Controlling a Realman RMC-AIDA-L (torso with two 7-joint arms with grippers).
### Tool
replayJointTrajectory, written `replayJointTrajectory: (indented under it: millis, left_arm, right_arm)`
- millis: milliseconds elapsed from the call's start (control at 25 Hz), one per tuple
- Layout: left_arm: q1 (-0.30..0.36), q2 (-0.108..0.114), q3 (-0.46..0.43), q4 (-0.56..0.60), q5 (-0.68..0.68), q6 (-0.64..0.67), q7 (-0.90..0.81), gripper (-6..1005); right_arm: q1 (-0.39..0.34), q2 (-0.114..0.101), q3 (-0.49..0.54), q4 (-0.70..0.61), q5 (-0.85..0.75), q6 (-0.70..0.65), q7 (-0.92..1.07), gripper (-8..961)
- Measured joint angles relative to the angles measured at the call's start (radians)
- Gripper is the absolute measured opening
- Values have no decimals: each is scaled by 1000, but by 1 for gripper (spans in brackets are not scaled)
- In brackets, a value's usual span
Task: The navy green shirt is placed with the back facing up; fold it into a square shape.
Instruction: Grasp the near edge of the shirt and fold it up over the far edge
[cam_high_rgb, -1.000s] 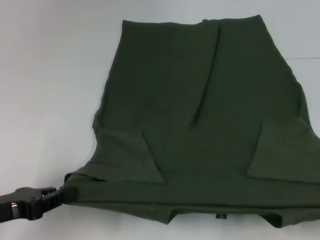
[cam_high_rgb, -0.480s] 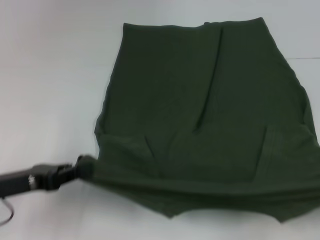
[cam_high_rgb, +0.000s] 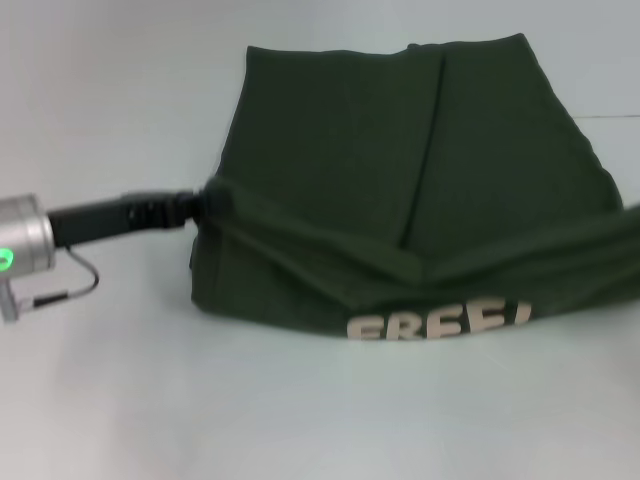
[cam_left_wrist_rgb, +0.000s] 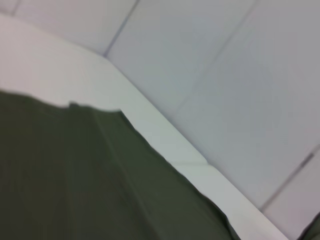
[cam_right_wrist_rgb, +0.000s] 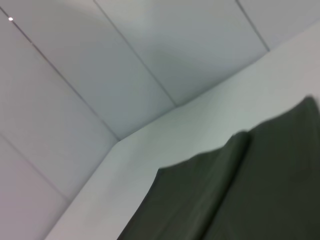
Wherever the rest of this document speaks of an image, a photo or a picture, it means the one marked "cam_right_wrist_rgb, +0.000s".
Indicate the dark green t-shirt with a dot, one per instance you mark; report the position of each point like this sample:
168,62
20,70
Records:
237,195

